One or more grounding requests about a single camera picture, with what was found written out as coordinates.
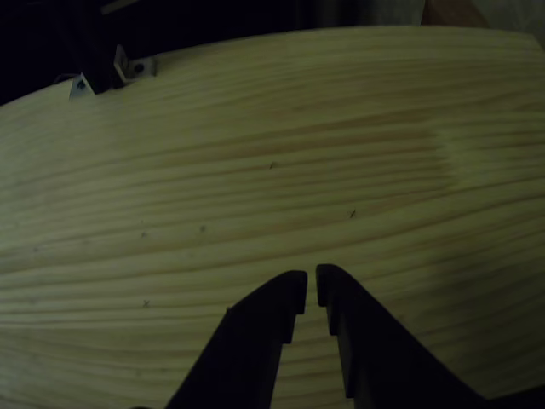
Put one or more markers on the small metal angle bracket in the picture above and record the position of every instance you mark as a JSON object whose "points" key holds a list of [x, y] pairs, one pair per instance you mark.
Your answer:
{"points": [[79, 87], [138, 68]]}

